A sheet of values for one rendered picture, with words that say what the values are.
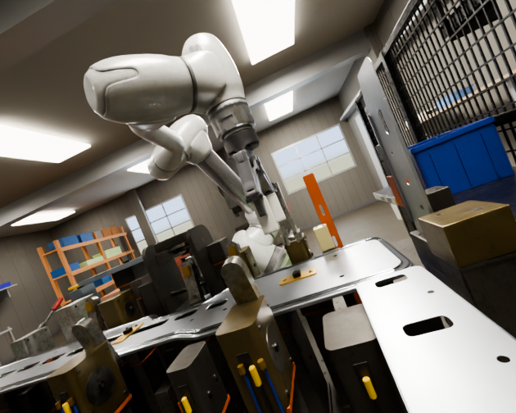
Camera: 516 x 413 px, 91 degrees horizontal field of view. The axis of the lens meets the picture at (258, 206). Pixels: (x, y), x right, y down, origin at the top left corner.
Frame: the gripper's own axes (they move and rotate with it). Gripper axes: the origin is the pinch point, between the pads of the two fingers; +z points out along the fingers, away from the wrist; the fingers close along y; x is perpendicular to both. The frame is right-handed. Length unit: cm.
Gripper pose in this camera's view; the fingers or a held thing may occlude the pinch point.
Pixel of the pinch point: (274, 221)
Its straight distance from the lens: 55.2
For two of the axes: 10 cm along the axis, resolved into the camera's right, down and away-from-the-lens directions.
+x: 9.0, -3.8, -2.2
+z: 3.9, 9.2, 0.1
